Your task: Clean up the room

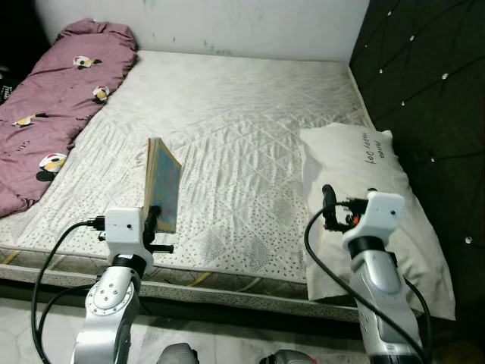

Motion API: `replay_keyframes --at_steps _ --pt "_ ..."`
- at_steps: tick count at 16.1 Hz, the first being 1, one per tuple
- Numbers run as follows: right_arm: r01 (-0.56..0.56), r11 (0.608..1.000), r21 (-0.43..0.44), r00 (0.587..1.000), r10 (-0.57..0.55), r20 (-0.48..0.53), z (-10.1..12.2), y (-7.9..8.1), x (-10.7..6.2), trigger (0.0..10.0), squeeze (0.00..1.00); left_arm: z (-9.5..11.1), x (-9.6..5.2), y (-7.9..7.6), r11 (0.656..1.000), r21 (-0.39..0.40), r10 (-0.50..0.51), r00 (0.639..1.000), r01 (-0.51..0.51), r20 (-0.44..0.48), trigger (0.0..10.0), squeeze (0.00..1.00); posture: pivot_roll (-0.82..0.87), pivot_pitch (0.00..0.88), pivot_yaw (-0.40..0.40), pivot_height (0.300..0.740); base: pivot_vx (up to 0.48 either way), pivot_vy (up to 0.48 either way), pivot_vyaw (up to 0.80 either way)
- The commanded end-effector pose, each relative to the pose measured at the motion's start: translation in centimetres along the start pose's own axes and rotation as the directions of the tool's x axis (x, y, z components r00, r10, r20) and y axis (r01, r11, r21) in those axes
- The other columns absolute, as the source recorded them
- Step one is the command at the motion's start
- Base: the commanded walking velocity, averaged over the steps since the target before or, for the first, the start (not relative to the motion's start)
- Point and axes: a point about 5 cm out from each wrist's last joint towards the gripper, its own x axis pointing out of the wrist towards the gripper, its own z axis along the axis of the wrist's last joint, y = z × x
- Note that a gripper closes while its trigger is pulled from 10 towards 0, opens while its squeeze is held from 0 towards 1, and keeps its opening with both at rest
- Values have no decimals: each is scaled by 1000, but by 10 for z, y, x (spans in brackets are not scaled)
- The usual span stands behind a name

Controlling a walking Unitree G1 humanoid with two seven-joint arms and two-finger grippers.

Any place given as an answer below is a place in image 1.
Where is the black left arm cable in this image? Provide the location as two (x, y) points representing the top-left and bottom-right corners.
(34, 282), (101, 306)
(30, 218), (107, 362)

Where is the purple cartoon print blanket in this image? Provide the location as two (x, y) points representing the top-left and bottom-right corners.
(0, 19), (139, 219)

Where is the black tufted headboard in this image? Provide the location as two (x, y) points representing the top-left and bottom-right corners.
(349, 0), (485, 350)

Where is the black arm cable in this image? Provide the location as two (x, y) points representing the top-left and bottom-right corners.
(34, 282), (101, 306)
(30, 218), (107, 362)
(402, 277), (435, 359)
(303, 209), (425, 362)

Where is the grey left robot leg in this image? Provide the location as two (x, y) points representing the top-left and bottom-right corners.
(155, 343), (200, 364)

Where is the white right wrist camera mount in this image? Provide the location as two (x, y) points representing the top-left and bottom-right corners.
(343, 192), (406, 251)

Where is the white pillow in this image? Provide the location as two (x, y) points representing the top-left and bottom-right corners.
(299, 124), (457, 322)

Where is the grey right robot leg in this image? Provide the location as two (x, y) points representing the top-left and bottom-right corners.
(260, 349), (318, 364)

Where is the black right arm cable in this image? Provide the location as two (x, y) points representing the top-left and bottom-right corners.
(402, 277), (435, 359)
(303, 209), (425, 362)

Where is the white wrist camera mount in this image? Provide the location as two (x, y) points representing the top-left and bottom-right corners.
(104, 207), (156, 266)
(343, 192), (406, 251)

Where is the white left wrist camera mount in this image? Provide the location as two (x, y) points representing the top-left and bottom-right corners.
(104, 207), (156, 266)

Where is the grey robot leg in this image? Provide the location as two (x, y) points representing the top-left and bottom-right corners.
(260, 349), (318, 364)
(155, 343), (200, 364)

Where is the colourful picture book yellow border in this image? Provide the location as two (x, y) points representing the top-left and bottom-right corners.
(142, 137), (183, 234)

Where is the white quilted mattress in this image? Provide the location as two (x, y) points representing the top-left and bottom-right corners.
(0, 49), (395, 303)

